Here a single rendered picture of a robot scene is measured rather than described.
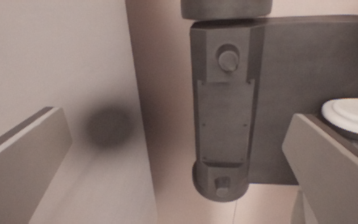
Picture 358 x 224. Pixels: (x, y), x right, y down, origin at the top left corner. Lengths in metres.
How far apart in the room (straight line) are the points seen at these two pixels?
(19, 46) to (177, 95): 0.51
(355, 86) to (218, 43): 0.32
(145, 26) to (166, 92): 0.22
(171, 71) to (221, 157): 0.31
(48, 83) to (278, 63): 0.42
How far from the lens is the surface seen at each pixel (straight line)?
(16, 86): 0.27
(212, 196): 0.69
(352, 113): 0.43
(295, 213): 0.42
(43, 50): 0.30
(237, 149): 0.56
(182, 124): 0.75
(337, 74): 0.55
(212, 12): 0.42
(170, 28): 0.63
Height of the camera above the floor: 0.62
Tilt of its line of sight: 59 degrees down
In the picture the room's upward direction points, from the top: 164 degrees counter-clockwise
